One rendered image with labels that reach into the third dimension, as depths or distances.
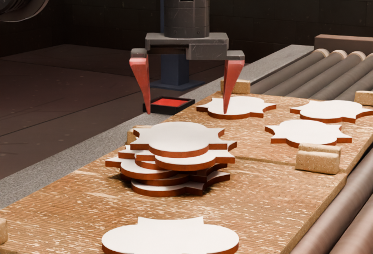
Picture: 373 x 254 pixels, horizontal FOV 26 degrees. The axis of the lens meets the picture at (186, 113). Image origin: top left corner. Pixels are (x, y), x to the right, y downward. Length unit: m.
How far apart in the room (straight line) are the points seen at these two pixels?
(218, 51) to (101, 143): 0.41
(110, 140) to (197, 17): 0.43
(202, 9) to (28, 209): 0.32
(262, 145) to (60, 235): 0.44
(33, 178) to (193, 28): 0.35
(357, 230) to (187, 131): 0.28
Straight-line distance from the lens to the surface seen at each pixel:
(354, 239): 0.96
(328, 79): 1.89
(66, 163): 1.25
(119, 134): 1.39
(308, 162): 1.13
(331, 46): 2.27
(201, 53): 0.99
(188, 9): 0.99
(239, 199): 1.02
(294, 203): 1.02
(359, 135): 1.34
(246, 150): 1.23
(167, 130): 1.11
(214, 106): 1.46
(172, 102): 1.56
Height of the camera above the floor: 1.29
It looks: 14 degrees down
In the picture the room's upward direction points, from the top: straight up
